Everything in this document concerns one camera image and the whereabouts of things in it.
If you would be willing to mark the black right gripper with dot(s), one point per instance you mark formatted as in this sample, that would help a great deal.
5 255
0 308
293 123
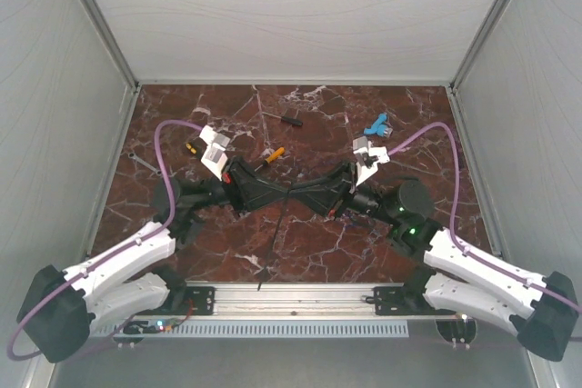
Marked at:
329 194

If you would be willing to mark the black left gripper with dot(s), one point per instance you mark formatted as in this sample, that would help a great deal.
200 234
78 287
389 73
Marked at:
246 191

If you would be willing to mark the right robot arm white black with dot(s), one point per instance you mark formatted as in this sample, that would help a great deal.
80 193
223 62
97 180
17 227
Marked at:
541 311

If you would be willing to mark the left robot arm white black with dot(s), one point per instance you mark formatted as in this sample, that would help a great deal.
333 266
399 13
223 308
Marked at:
62 307

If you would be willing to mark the small black screwdriver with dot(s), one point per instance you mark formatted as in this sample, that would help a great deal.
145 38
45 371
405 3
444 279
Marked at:
285 119

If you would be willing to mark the yellow black small tool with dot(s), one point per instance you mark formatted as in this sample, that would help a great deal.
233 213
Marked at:
195 149

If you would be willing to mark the blue plastic connector piece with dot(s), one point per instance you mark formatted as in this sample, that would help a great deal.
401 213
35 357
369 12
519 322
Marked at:
380 127

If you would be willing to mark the small grey wrench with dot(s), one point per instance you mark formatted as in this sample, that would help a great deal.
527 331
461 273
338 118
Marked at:
144 163

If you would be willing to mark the orange handled screwdriver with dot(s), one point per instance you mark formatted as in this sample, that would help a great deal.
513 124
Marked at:
271 158

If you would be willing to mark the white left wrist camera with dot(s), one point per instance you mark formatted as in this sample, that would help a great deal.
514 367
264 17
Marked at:
214 157

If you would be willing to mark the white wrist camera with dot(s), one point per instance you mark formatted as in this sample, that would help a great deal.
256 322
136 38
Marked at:
214 157
368 158

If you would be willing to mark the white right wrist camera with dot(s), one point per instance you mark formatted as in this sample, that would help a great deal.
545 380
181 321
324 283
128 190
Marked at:
368 158

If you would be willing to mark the aluminium front rail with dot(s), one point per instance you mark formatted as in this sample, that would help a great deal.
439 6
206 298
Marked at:
291 299

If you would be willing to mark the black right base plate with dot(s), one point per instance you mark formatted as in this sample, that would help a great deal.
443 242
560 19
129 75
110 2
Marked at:
391 300

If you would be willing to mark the grey slotted cable duct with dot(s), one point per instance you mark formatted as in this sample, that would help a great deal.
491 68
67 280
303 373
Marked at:
272 329

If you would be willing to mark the aluminium corner post left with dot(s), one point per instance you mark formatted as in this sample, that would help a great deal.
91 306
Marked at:
105 33

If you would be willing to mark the aluminium corner post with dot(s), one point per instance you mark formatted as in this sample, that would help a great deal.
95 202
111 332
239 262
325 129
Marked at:
489 23
105 33

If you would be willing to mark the aluminium corner post right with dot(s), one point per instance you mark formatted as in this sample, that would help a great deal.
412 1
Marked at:
489 23

